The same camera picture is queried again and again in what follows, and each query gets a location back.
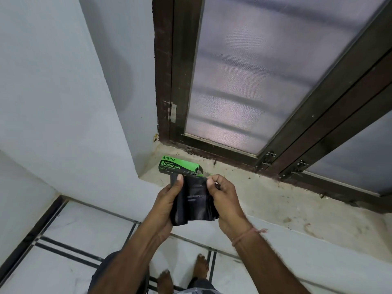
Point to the mesh window shutter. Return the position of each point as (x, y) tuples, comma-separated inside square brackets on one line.
[(355, 156), (260, 73)]

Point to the person's right foot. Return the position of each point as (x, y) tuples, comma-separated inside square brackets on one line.
[(200, 267)]

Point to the black garbage bag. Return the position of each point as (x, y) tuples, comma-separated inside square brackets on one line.
[(194, 200)]

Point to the person's left hand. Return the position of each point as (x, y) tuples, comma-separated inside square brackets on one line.
[(161, 208)]

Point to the person's left foot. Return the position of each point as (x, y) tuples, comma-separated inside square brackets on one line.
[(167, 282)]

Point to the green garbage bag box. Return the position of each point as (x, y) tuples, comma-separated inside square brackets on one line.
[(179, 167)]

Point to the person's right thumb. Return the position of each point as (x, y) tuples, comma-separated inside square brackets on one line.
[(211, 187)]

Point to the metal window latch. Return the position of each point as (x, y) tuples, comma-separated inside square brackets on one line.
[(298, 168), (267, 160)]

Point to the person's left thumb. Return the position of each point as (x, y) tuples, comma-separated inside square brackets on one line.
[(177, 187)]

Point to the person's foot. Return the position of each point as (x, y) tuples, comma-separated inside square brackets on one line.
[(167, 282), (200, 267)]

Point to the metal window hinge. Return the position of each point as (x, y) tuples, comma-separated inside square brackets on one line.
[(170, 110)]

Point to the person's right hand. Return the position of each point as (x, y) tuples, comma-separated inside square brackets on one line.
[(228, 205)]

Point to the person's right forearm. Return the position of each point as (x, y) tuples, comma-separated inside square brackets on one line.
[(266, 263)]

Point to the person's left forearm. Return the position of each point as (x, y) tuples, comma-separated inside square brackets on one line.
[(128, 260)]

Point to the red thread wristband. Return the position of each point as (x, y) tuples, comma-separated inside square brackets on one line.
[(246, 235)]

